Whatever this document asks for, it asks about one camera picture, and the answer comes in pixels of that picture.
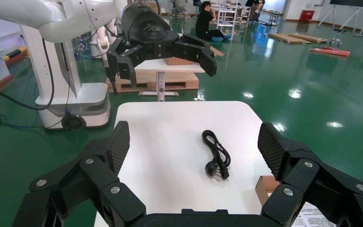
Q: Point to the white shelf rack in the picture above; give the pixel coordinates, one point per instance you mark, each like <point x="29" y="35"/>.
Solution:
<point x="226" y="11"/>

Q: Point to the yellow black bumper bar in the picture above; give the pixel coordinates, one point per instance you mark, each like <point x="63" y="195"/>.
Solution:
<point x="14" y="54"/>

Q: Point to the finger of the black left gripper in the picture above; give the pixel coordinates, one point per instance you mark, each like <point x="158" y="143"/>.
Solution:
<point x="122" y="61"/>
<point x="197" y="51"/>

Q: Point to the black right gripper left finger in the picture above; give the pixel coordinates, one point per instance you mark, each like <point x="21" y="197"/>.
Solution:
<point x="100" y="175"/>

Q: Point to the wooden pallet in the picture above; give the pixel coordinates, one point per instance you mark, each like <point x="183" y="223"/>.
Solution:
<point x="181" y="80"/>

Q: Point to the small metal stand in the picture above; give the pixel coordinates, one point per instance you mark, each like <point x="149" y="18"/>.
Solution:
<point x="335" y="40"/>

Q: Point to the small brown carton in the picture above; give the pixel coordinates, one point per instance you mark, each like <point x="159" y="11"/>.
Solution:
<point x="176" y="61"/>

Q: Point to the person in dark clothes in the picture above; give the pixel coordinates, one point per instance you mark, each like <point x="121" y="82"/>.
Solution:
<point x="256" y="9"/>

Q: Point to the printed paper instruction sheet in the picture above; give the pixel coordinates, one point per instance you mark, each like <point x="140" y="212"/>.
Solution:
<point x="310" y="217"/>

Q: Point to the white pedestal table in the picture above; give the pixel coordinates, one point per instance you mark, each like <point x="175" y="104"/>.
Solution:
<point x="161" y="84"/>

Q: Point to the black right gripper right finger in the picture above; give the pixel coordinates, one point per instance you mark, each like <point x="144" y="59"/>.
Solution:
<point x="300" y="169"/>

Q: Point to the seated person in black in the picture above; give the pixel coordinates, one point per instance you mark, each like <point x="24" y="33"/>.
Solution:
<point x="204" y="22"/>

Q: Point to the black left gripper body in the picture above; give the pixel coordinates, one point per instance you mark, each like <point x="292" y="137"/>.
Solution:
<point x="150" y="34"/>

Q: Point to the white robot body with base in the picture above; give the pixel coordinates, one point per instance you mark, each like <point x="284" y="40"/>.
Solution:
<point x="87" y="103"/>

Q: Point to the red box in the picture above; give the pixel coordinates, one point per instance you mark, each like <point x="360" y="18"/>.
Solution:
<point x="306" y="15"/>

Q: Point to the black screen on white stand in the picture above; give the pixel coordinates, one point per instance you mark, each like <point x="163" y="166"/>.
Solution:
<point x="347" y="2"/>

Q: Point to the flat brown cardboard piece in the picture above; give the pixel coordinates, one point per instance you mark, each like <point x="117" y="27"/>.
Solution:
<point x="216" y="51"/>

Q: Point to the white robot with arms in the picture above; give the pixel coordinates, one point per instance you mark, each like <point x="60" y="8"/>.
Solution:
<point x="101" y="40"/>

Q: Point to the brown cardboard box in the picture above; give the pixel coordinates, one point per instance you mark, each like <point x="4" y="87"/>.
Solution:
<point x="264" y="188"/>

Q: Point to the flat red panel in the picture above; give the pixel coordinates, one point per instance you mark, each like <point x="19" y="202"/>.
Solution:
<point x="331" y="51"/>

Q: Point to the flat wooden board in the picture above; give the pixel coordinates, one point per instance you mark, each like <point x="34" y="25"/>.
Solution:
<point x="308" y="37"/>
<point x="286" y="38"/>

